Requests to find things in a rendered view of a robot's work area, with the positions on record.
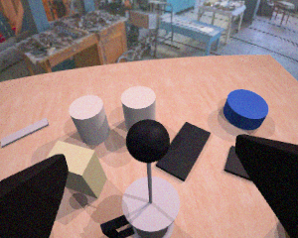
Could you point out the glass coffee press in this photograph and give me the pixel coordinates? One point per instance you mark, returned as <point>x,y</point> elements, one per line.
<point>149,204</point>

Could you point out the blue cylinder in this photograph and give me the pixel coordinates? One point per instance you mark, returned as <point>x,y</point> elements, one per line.
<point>245,109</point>

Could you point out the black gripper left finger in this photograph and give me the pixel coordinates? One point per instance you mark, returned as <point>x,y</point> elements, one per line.
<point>30,199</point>

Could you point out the grey flat bar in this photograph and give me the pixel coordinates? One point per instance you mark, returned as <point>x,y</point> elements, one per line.
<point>12,138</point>

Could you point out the grey cylinder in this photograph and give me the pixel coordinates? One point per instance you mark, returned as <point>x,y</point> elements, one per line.
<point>138,103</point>
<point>89,119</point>

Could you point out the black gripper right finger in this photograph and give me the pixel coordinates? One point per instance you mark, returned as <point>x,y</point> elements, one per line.
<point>273,167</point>

